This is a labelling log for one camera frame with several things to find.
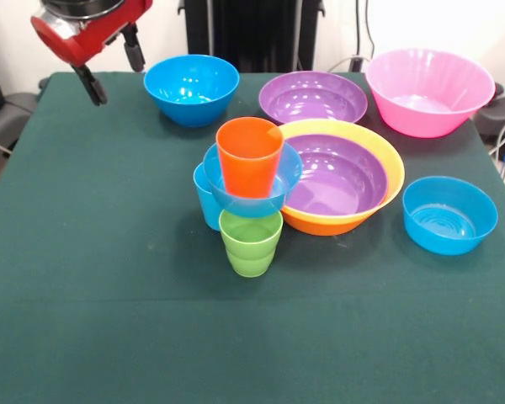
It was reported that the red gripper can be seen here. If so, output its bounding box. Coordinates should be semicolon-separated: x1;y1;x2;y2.
29;0;154;107

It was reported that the orange plastic cup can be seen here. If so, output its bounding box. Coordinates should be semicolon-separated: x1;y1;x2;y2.
215;116;285;200

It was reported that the light blue plastic cup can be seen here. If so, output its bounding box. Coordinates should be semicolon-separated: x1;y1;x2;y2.
193;162;224;232

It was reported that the shallow blue plastic bowl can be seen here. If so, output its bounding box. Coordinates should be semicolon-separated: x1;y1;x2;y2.
401;175;499;257
202;142;304;219

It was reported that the purple plastic bowl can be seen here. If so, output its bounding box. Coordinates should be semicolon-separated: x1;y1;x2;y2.
282;133;389;216
258;70;369;126

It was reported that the deep blue plastic bowl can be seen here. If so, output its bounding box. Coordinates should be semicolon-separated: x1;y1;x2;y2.
143;54;241;129

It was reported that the green plastic cup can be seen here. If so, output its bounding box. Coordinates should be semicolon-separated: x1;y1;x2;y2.
217;209;284;278

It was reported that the orange plastic bowl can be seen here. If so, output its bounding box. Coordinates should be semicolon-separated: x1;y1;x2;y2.
277;119;406;237

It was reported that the dark green tablecloth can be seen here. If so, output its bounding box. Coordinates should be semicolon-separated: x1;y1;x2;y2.
0;71;505;404

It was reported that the pink plastic bowl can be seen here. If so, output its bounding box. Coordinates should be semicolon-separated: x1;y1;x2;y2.
364;48;497;140

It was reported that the black rounded equipment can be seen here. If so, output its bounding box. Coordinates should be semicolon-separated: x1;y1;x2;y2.
473;82;505;145

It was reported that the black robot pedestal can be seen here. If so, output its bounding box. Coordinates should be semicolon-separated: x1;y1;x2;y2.
178;0;326;72

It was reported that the grey cable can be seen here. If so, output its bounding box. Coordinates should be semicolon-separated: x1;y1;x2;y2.
327;54;369;73

